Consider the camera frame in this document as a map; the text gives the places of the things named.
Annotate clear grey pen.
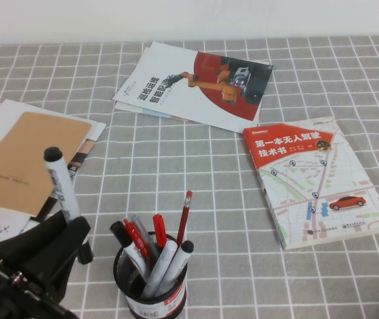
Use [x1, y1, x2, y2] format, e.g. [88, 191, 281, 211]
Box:
[131, 214, 159, 262]

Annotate red pencil with eraser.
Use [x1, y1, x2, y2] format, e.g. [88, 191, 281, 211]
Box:
[177, 190, 194, 247]

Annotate red ballpoint pen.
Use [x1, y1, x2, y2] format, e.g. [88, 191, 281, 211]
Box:
[152, 213, 167, 249]

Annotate black mesh pen holder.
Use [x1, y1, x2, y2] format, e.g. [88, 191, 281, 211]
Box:
[113, 231, 189, 319]

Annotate brown kraft notebook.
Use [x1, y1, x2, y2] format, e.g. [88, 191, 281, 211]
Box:
[0, 111, 93, 219]

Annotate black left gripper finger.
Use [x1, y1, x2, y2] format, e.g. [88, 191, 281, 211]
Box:
[21, 216, 92, 300]
[0, 209, 68, 264]

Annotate red map cover book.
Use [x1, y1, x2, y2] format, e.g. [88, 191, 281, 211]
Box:
[242, 116, 379, 251]

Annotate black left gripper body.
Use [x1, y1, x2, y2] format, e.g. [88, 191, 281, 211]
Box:
[0, 245, 79, 319]

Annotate white marker with black cap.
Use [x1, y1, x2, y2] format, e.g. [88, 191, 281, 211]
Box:
[44, 146, 94, 266]
[110, 221, 147, 277]
[155, 241, 195, 296]

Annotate red capped white marker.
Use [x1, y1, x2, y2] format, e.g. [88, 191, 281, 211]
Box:
[123, 217, 151, 259]

